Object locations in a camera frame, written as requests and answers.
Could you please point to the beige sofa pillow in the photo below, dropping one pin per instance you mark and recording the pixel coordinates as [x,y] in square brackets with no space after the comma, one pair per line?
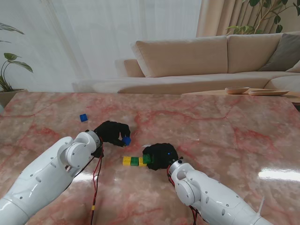
[294,69]

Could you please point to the grey sofa cushion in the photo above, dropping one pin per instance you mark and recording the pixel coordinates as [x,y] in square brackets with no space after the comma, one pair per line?
[283,51]

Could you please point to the tall leafy houseplant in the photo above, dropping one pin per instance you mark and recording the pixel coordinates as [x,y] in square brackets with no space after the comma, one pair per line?
[278,19]

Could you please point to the green toy brick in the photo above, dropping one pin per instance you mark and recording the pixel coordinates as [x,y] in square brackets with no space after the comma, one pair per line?
[134,161]
[147,159]

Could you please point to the beige corner sofa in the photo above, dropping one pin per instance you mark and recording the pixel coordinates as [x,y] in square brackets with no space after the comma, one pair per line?
[182,56]

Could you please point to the beige plant pot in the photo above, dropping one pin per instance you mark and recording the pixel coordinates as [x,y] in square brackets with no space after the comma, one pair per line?
[9,96]

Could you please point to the broad-leaf potted plant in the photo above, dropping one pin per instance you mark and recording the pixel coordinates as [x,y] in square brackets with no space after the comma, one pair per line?
[23,66]

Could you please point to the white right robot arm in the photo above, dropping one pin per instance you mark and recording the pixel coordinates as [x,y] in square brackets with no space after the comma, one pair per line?
[211,197]

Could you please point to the yellow toy brick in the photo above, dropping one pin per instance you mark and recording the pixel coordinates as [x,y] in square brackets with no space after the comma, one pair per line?
[141,161]
[127,161]

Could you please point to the beige curtain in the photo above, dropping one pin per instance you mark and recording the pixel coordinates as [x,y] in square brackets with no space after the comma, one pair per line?
[211,18]

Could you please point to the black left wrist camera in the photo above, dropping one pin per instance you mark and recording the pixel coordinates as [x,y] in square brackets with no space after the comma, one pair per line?
[98,152]

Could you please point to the blue toy brick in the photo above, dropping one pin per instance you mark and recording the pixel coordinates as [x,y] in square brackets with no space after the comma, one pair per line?
[84,117]
[127,140]

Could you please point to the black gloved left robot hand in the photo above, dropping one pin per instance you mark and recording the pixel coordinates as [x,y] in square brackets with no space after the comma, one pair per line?
[110,133]

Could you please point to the white sheer curtain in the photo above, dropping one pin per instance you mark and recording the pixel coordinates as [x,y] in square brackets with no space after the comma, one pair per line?
[93,35]

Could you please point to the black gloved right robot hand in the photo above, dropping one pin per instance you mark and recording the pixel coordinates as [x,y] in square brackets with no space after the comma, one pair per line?
[164,155]

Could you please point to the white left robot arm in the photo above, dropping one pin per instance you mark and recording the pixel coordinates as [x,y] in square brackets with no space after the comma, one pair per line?
[42,178]

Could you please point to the wooden coffee table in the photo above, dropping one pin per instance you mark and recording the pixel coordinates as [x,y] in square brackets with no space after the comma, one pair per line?
[211,92]

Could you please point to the flat wooden tray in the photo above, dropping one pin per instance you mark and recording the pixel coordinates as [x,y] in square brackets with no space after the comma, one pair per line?
[268,92]

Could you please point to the wooden bowl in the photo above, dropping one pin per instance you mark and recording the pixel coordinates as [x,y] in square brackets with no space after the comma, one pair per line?
[236,90]

